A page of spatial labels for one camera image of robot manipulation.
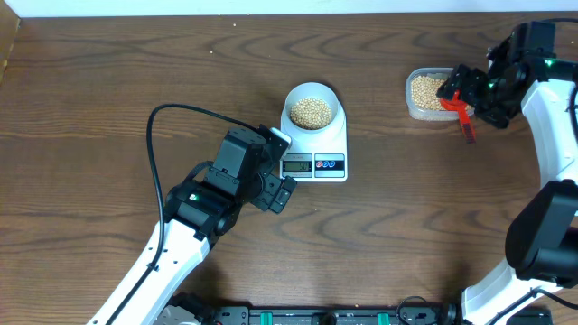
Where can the orange plastic measuring scoop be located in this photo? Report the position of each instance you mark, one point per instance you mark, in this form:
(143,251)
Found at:
(456,105)

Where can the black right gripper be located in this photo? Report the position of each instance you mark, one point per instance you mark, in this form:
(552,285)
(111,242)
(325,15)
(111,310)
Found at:
(498,118)

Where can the white digital kitchen scale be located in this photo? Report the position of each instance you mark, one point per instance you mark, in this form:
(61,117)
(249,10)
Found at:
(319,155)

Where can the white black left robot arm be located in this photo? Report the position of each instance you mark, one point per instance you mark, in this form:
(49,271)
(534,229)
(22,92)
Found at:
(195,215)

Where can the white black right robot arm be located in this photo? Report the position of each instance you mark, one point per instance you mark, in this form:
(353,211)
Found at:
(525,77)

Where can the soybeans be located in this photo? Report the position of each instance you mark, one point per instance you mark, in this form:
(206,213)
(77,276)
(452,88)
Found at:
(423,90)
(311,113)

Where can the grey round bowl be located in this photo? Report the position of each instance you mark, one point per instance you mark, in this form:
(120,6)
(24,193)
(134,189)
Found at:
(312,90)

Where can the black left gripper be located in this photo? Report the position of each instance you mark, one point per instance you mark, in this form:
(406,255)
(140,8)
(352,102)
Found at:
(271,185)

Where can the clear plastic container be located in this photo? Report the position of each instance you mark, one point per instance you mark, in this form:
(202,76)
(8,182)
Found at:
(427,115)

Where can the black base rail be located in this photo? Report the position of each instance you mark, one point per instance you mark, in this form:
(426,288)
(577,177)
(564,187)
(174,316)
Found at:
(190,309)

